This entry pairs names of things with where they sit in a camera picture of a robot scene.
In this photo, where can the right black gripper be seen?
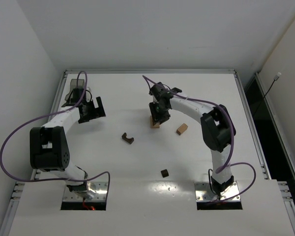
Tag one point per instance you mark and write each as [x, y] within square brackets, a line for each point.
[160, 114]

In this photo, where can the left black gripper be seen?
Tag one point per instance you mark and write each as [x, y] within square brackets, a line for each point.
[92, 112]

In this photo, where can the long light wood block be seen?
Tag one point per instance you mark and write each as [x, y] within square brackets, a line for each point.
[181, 129]

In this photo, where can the clear plastic bin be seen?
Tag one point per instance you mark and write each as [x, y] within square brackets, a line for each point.
[75, 91]

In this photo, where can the dark arch wood block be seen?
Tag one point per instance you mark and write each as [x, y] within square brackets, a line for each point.
[126, 139]

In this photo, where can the small dark wood cube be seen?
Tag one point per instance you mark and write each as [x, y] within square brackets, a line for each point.
[164, 173]

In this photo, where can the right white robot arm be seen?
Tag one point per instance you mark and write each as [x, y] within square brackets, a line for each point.
[217, 129]

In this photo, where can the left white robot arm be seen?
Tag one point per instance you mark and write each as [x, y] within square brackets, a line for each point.
[49, 151]

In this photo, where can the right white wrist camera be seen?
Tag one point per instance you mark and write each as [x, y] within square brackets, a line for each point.
[154, 100]

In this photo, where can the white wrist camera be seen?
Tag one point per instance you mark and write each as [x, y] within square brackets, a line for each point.
[154, 100]
[88, 94]

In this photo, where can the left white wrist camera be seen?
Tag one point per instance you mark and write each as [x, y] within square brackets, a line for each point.
[88, 94]

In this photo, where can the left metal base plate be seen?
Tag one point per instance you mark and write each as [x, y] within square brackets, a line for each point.
[100, 190]

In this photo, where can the metal base plate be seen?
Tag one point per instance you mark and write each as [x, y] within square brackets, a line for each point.
[204, 194]
[100, 190]

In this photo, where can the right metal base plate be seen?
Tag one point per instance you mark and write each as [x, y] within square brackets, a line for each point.
[204, 194]

